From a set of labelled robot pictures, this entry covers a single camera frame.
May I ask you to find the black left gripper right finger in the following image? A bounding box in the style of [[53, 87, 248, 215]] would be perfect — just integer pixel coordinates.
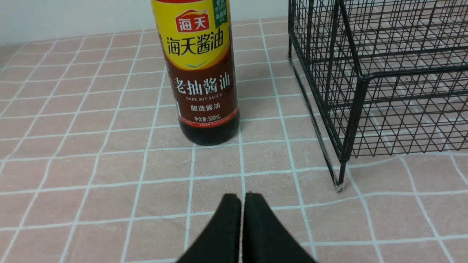
[[242, 193, 316, 263]]

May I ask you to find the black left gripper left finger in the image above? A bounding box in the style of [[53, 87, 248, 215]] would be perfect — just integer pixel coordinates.
[[177, 194, 241, 263]]

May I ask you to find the dark soy sauce bottle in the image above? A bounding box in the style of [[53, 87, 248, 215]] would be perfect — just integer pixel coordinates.
[[151, 0, 240, 145]]

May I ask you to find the pink checkered tablecloth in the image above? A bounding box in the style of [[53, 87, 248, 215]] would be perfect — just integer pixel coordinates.
[[0, 17, 467, 263]]

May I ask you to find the black wire mesh shelf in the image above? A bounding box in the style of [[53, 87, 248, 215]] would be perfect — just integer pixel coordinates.
[[287, 0, 468, 193]]

